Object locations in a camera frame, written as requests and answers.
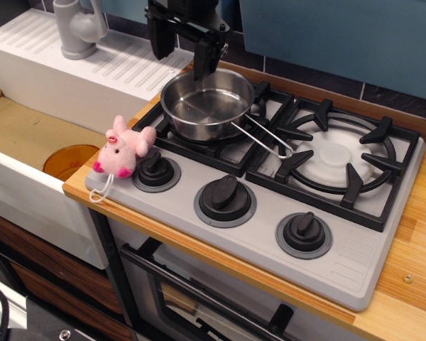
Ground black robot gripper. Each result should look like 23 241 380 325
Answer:
146 0 230 82

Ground stainless steel pan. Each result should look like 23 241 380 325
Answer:
160 69 293 160

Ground pink stuffed pig toy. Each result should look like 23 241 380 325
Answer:
89 114 158 205

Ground black left stove knob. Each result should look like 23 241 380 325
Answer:
131 152 181 193

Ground black stove knob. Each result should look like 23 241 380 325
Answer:
131 152 181 193
275 212 333 260
194 175 257 229

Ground black middle stove knob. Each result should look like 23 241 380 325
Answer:
194 175 257 229

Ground black right stove knob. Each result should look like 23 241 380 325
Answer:
275 212 333 260

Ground grey toy stove top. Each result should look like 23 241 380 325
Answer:
84 65 426 313

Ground grey toy faucet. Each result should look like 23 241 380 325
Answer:
53 0 108 60

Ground black left burner grate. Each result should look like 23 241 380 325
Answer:
132 81 295 177

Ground black burner grate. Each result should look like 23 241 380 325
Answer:
132 81 295 177
246 98 425 232

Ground white toy sink unit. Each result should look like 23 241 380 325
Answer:
0 9 193 269

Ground black right burner grate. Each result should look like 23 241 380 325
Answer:
246 98 425 232

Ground toy oven door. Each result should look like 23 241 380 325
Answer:
117 237 332 340

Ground wooden drawer cabinet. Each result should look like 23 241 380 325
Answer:
0 217 136 340

